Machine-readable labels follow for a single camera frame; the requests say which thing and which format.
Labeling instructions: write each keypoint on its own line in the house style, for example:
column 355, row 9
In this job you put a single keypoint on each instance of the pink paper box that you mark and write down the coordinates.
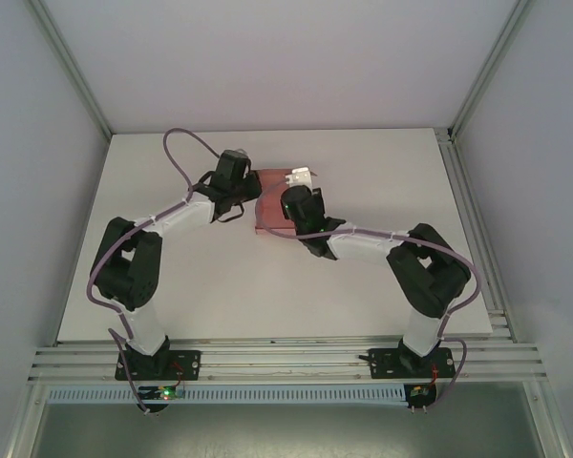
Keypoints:
column 272, row 210

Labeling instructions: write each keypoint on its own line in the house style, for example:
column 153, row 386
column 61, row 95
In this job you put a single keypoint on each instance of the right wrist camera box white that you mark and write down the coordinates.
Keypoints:
column 300, row 176

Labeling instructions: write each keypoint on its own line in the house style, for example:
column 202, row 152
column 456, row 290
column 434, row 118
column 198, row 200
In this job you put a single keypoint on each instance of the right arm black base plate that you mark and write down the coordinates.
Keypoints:
column 382, row 365

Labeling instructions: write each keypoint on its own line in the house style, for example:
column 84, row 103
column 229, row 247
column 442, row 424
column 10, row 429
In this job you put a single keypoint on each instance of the aluminium mounting rail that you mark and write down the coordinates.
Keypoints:
column 286, row 362

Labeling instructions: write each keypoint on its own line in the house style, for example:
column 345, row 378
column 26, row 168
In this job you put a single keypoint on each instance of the aluminium frame post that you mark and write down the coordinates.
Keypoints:
column 74, row 67
column 489, row 67

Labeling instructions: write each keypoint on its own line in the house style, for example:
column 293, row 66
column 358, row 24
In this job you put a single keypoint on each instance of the aluminium frame leg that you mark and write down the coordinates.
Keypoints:
column 551, row 420
column 26, row 420

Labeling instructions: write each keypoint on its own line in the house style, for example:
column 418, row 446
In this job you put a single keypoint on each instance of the aluminium side rail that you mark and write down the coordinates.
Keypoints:
column 462, row 191

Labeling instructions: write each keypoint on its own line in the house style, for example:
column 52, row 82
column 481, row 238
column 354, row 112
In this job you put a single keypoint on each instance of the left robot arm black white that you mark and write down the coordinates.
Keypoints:
column 124, row 267

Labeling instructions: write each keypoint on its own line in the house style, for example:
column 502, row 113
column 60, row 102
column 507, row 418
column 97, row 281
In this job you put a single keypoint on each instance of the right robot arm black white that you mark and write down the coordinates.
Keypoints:
column 430, row 272

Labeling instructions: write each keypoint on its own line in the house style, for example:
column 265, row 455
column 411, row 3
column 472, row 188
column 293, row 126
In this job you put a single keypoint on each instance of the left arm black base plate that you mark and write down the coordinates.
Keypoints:
column 191, row 362

